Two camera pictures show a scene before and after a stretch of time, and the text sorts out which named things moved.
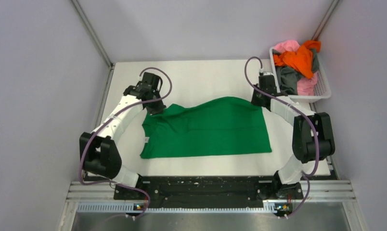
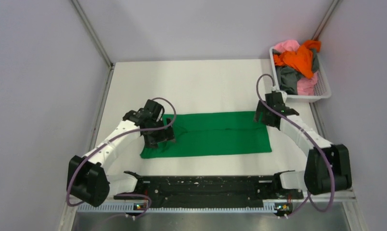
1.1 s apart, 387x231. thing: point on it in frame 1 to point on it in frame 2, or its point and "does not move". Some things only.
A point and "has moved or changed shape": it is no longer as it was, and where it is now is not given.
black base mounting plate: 211,189 does not move
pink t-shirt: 305,86 does not move
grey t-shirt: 288,77 does not move
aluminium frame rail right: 320,30 does not move
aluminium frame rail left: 88,22 does not move
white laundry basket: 322,90 does not move
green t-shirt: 223,126 has moved or changed shape
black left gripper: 151,110 to 165,134
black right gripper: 253,100 to 262,108
